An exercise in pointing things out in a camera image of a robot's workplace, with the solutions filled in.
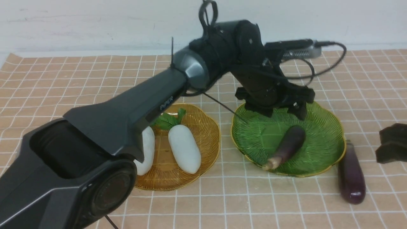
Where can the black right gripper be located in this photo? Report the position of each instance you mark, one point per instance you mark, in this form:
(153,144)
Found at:
(393,146)

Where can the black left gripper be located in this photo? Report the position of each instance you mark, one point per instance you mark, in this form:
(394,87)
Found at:
(264,86)

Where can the purple eggplant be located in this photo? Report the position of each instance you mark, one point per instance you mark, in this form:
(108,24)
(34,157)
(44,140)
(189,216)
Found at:
(351,178)
(289,145)

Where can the white radish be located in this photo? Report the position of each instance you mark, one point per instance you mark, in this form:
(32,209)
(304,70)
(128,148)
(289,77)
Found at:
(148,138)
(181,140)

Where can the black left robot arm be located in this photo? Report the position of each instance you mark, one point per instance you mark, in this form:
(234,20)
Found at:
(74,170)

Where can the green ribbed glass plate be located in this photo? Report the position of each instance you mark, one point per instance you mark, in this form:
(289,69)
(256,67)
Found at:
(257,137)

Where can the orange checkered tablecloth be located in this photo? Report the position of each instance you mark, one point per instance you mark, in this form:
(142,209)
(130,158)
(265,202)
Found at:
(367,92)

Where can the amber ribbed glass plate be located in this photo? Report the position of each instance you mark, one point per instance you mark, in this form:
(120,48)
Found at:
(165,174)

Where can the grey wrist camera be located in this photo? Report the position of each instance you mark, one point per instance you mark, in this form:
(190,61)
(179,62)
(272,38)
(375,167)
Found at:
(292,49)

